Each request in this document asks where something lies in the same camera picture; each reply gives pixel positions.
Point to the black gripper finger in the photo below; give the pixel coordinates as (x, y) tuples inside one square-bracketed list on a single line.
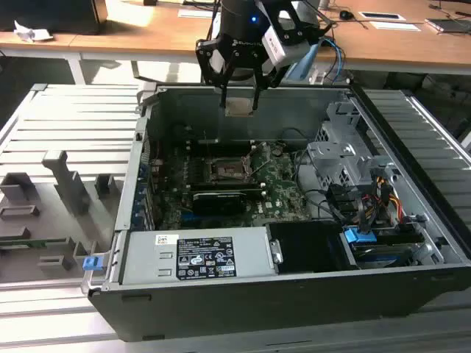
[(259, 79), (206, 55)]

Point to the silver topped CPU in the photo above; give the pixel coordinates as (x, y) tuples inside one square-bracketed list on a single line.
[(239, 106)]

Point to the CPU socket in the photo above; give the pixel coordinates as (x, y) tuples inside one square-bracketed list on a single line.
[(226, 171)]

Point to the blue expansion slot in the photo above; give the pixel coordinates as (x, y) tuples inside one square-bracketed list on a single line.
[(187, 216)]

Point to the white paper sheet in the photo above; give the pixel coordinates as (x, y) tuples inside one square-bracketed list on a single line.
[(198, 13), (395, 25)]

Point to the pale blue teach pendant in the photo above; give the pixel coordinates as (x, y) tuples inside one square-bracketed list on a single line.
[(305, 62)]

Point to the black RAM slots bank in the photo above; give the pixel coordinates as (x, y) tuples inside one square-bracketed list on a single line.
[(224, 186), (224, 142)]

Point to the brown wooden desk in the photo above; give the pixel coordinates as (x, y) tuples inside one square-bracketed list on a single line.
[(129, 33)]

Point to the silver metal drive cage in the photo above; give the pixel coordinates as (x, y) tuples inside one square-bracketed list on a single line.
[(331, 154)]

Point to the green motherboard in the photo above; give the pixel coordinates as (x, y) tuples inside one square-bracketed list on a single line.
[(283, 184)]

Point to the black computer mouse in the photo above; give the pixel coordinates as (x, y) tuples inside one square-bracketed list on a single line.
[(346, 14)]

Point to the black graphics card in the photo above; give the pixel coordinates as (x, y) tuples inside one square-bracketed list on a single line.
[(219, 204)]

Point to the white framed tablet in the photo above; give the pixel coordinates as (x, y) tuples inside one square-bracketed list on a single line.
[(382, 15)]

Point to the black box on desk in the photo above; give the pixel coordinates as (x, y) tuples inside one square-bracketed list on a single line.
[(48, 14)]

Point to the black plastic shroud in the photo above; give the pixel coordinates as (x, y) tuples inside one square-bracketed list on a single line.
[(305, 246)]

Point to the crumpled white paper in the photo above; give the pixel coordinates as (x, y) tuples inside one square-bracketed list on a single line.
[(27, 33)]

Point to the grey parts rack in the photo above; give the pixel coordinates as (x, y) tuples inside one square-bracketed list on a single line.
[(66, 176)]

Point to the hard disk in blue carrier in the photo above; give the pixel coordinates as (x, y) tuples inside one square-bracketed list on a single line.
[(358, 235)]

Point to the dark notebook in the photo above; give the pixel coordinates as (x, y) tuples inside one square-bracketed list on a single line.
[(449, 25)]

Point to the grey power supply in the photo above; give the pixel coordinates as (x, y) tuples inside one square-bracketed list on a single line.
[(147, 257)]

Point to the black open PC case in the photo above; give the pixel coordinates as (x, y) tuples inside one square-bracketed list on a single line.
[(257, 309)]

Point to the small blue plastic latch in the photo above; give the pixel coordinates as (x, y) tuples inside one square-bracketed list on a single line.
[(92, 263)]

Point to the green RAM stick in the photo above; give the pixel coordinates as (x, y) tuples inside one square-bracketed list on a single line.
[(33, 242)]

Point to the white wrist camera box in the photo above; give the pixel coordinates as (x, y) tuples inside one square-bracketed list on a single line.
[(279, 48)]

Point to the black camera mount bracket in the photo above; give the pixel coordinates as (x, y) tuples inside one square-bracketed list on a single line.
[(294, 31)]

